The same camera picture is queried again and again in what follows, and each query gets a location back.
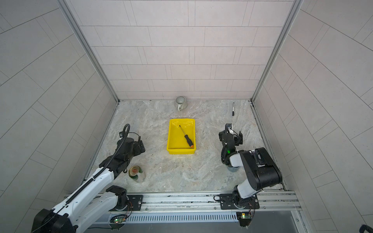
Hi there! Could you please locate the orange black handled screwdriver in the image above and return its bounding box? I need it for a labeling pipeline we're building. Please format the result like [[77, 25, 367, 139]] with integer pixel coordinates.
[[179, 125, 195, 148]]

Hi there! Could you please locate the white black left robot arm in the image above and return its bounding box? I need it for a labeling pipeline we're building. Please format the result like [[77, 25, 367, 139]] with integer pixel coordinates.
[[31, 137, 145, 233]]

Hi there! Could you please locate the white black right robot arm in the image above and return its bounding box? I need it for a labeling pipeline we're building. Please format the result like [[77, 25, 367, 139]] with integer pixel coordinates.
[[219, 123, 283, 209]]

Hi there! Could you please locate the yellow plastic bin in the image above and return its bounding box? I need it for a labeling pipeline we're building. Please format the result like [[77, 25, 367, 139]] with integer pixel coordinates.
[[167, 118, 197, 155]]

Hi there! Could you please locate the green glass jar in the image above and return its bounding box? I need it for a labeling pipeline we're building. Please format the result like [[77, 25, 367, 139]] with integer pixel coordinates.
[[129, 165, 146, 183]]

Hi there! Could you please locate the ribbed silver cup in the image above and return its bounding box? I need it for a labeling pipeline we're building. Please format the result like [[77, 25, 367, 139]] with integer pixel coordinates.
[[175, 96, 187, 111]]

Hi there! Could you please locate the left green circuit board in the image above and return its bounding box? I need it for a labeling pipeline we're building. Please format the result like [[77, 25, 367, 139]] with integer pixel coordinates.
[[109, 215, 128, 224]]

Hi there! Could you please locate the green circuit board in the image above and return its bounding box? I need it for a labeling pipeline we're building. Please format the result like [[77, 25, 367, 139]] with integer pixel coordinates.
[[236, 212, 253, 227], [109, 215, 128, 224]]

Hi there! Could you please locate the white vent grille strip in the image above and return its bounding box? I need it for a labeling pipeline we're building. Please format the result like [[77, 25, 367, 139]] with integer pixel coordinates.
[[123, 212, 238, 224]]

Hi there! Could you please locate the right green circuit board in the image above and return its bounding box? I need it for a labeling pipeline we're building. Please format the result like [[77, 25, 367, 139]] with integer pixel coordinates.
[[236, 212, 253, 227]]

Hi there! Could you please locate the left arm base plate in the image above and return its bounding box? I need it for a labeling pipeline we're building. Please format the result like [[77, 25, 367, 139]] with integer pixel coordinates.
[[110, 195, 143, 212]]

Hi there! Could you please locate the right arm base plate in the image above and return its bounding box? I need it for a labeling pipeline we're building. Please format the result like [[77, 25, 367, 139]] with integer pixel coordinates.
[[214, 193, 260, 210]]

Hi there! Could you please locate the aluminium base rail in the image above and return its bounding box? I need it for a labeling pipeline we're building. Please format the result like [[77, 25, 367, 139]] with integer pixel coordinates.
[[62, 190, 302, 213]]

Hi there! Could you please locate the aluminium corner frame post right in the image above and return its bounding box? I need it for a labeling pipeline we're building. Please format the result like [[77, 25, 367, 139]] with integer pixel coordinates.
[[251, 0, 303, 103]]

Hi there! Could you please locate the aluminium corner frame post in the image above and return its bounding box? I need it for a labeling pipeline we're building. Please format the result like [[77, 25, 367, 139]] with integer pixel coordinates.
[[251, 0, 303, 103], [57, 0, 120, 103]]

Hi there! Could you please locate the aluminium corner frame post left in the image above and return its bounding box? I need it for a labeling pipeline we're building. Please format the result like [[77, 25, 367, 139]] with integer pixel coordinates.
[[57, 0, 120, 103]]

